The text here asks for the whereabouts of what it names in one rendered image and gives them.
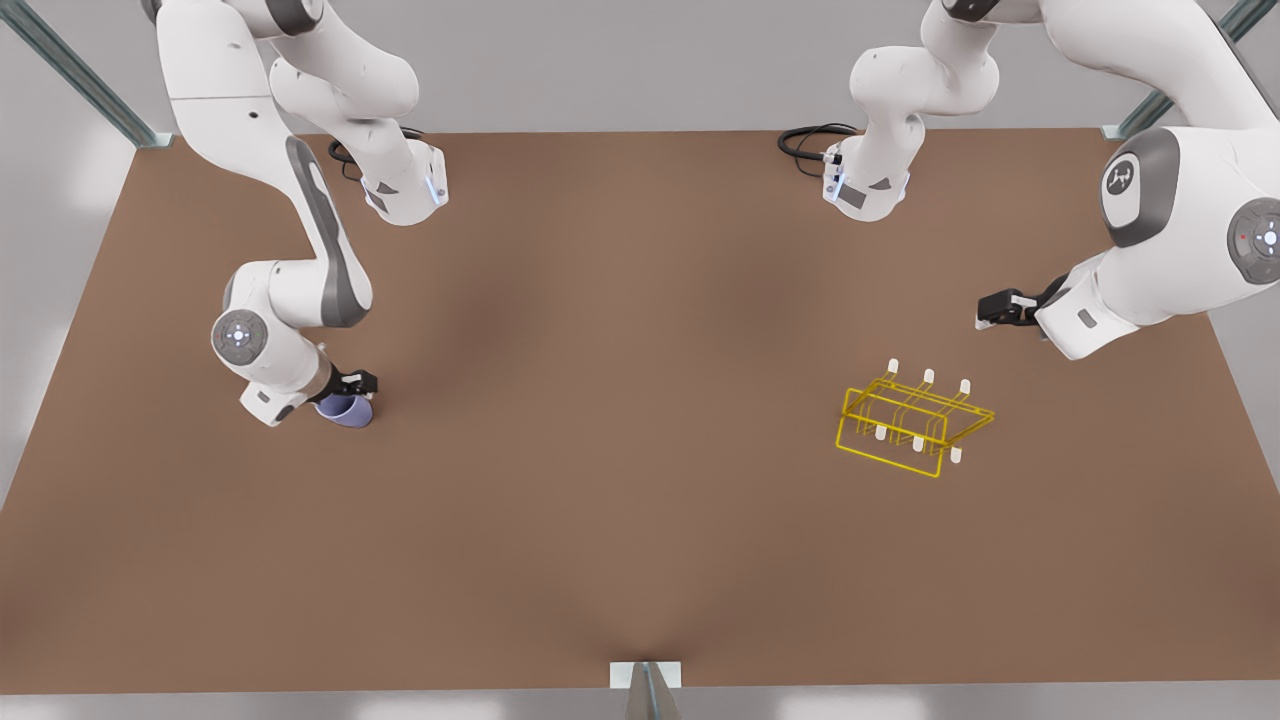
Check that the purple cup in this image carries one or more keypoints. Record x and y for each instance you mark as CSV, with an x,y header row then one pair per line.
x,y
345,411

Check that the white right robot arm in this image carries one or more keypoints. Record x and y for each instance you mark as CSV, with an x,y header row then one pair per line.
x,y
250,130

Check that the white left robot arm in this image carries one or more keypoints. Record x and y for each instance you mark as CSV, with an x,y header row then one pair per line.
x,y
1190,250

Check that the silver frame post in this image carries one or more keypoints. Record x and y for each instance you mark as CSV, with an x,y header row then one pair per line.
x,y
80,75
647,690
1175,85

